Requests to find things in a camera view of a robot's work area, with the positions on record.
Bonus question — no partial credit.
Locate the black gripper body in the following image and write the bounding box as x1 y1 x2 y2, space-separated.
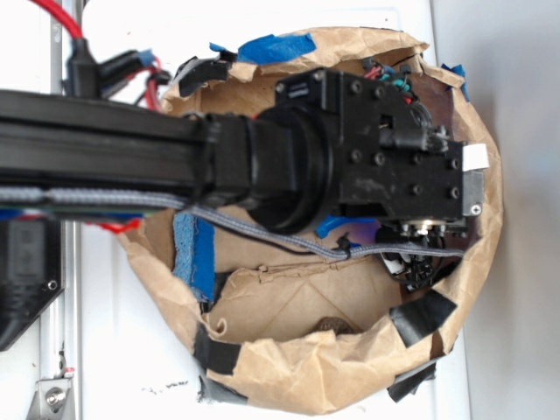
274 68 485 291

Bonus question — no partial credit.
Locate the blue plastic bottle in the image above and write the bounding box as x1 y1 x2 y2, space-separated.
315 215 376 239

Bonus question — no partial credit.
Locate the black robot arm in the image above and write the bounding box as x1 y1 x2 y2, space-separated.
1 68 488 288

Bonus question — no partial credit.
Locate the blue tape right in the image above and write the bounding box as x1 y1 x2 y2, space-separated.
440 63 472 104

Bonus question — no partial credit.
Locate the blue tape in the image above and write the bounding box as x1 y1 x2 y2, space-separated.
440 63 472 104
235 32 317 66

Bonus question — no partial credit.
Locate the black tape inner right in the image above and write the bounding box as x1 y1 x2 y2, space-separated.
389 290 458 347

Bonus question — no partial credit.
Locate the black tape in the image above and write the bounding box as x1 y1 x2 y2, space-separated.
193 324 248 405
173 51 238 97
387 359 438 403
389 290 458 347

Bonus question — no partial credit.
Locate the brown rock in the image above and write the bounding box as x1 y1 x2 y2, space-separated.
313 317 354 335

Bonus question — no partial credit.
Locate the blue tape top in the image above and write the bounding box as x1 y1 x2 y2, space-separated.
235 32 317 66

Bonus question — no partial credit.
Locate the brown paper bag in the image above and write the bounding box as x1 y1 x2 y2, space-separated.
119 27 503 415

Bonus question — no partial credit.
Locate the black tape bottom right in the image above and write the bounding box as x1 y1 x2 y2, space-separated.
387 359 438 403

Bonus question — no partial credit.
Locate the blue sponge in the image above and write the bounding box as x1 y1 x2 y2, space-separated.
172 213 215 303

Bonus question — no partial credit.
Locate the black tape top left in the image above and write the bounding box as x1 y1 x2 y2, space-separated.
173 51 238 97

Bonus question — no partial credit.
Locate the black tape bottom left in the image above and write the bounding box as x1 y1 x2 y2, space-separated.
193 324 248 405

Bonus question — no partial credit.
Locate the red cable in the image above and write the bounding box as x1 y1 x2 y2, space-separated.
25 0 172 235

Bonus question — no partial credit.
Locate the aluminium rail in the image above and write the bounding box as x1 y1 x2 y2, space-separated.
39 1 85 419

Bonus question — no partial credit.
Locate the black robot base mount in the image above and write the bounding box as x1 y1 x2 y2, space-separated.
1 220 63 352

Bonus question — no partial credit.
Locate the grey braided cable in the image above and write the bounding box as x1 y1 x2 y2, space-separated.
0 185 466 263

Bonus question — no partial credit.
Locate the metal corner bracket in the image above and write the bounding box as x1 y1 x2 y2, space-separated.
25 378 76 420

